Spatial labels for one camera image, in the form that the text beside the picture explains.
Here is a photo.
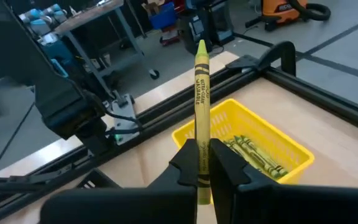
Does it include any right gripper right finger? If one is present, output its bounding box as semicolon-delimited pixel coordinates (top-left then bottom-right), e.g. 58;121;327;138
209;138;358;224

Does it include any yellow plastic basket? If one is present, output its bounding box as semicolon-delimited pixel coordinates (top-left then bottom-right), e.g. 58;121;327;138
172;98;316;187

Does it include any orange shop vacuum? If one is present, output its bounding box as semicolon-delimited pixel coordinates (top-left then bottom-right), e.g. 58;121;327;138
245;0;332;32

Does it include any grey wheeled workbench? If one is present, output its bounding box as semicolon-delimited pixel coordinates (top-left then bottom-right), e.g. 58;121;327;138
53;0;160;80

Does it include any black equipment case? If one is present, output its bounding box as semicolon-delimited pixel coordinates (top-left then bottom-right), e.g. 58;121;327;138
178;0;235;56

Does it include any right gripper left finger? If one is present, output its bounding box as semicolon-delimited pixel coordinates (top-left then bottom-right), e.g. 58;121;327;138
40;138;199;224

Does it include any grey robot with blue joints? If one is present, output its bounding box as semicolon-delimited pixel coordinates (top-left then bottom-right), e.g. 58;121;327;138
19;2;68;37

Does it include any blue plastic crate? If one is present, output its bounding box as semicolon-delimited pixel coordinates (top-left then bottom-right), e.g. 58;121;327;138
149;1;178;31

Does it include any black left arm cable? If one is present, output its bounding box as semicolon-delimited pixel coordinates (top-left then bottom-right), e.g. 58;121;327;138
103;108;144;136

